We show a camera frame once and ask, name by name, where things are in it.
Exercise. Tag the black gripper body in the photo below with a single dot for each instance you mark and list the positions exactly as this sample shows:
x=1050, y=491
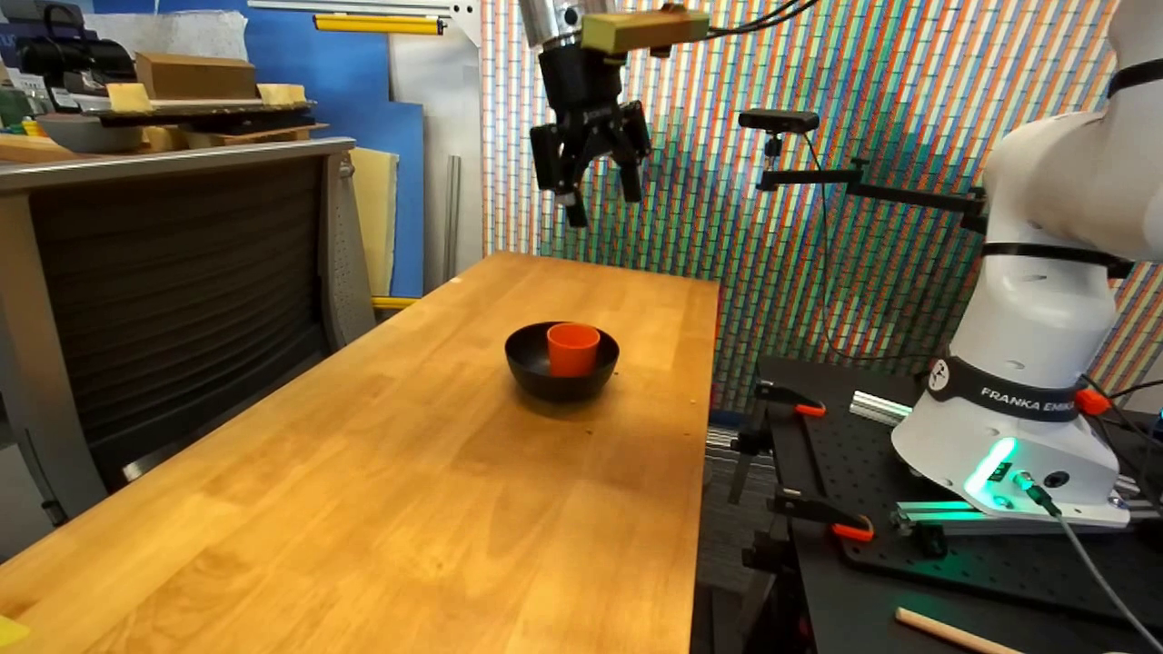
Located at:
x=585, y=111

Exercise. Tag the orange plastic cup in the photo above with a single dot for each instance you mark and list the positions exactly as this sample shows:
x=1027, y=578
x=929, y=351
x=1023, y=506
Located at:
x=572, y=351

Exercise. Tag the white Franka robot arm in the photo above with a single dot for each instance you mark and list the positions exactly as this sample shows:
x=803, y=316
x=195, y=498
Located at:
x=1039, y=304

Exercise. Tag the black bowl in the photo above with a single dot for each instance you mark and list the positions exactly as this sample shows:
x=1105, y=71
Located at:
x=533, y=367

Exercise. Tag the yellow foam sheet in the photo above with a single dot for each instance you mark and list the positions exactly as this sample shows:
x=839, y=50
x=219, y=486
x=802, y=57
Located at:
x=375, y=203

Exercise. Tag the striped patterned backdrop screen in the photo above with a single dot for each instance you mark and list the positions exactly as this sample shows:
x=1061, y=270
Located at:
x=847, y=242

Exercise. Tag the yellow bar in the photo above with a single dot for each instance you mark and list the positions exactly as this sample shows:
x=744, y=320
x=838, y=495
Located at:
x=375, y=24

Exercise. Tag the blue board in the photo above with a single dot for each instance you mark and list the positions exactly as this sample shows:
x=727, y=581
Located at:
x=349, y=121

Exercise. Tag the brown cardboard box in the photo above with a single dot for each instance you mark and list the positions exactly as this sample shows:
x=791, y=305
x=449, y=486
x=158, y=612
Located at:
x=195, y=75

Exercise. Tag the grey cabinet with dark slats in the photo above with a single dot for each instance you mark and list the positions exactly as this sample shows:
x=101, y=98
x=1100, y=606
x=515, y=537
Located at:
x=169, y=315

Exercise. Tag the black perforated breadboard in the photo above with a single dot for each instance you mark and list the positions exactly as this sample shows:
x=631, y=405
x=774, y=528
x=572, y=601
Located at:
x=966, y=567

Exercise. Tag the black bag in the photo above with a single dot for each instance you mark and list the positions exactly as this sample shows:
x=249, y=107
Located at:
x=66, y=50

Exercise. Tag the wooden stick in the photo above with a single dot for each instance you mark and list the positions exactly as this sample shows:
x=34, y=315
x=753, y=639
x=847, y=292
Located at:
x=958, y=635

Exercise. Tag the tan wrist camera box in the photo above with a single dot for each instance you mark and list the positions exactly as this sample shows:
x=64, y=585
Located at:
x=639, y=32

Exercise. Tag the black camera on stand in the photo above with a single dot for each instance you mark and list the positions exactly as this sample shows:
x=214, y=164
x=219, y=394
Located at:
x=779, y=121

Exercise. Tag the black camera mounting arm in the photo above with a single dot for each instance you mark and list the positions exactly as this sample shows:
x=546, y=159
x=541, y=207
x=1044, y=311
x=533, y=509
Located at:
x=872, y=187

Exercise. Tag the short aluminium rail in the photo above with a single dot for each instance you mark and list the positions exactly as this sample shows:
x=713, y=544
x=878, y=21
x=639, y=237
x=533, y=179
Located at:
x=878, y=409

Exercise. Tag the long aluminium rail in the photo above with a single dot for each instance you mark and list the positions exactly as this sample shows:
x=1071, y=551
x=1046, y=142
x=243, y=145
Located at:
x=966, y=515

